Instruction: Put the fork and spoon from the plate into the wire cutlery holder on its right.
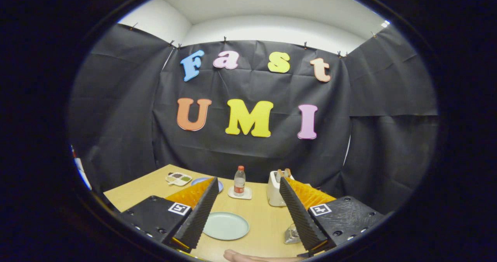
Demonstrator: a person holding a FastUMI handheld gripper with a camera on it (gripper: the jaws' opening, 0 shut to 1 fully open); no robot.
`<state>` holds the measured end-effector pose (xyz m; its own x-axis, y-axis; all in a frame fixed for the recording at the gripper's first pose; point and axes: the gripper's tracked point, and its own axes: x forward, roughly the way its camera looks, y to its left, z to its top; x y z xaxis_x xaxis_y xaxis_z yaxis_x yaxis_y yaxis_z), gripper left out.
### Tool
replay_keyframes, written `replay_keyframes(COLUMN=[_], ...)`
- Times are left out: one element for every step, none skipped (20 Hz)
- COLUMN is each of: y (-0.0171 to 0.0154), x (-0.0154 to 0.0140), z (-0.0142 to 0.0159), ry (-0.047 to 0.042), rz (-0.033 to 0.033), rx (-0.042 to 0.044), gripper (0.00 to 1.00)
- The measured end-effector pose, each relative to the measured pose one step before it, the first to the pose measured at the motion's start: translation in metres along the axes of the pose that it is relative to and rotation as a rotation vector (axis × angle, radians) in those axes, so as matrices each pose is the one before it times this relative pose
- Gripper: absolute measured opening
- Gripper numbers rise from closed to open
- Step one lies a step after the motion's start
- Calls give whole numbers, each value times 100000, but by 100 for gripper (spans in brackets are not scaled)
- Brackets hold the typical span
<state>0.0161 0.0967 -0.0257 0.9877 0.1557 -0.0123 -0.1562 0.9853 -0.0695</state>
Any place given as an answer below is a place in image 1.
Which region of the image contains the metal wire cutlery basket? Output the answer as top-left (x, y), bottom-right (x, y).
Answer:
top-left (284, 224), bottom-right (301, 245)

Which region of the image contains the white square coaster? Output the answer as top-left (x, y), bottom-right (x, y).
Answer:
top-left (228, 186), bottom-right (252, 200)

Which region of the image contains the white toaster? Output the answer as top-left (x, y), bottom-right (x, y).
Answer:
top-left (267, 170), bottom-right (295, 207)

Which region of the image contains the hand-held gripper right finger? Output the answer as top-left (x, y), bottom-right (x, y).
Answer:
top-left (279, 176), bottom-right (387, 257)

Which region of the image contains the blue food plate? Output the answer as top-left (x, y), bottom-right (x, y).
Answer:
top-left (191, 177), bottom-right (224, 193)

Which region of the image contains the clear plastic water bottle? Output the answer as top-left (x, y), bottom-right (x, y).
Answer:
top-left (234, 166), bottom-right (246, 197)

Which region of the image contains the black backdrop cloth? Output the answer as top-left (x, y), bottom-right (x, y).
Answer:
top-left (68, 21), bottom-right (439, 216)

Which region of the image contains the light green plate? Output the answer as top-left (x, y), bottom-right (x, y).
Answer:
top-left (202, 212), bottom-right (250, 241)

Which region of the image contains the white slanted board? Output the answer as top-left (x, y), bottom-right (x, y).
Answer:
top-left (71, 145), bottom-right (92, 191)

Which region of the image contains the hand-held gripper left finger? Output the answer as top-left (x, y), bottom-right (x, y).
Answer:
top-left (118, 176), bottom-right (219, 254)

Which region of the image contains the white divided sauce dish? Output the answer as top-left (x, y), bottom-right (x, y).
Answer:
top-left (165, 172), bottom-right (193, 187)

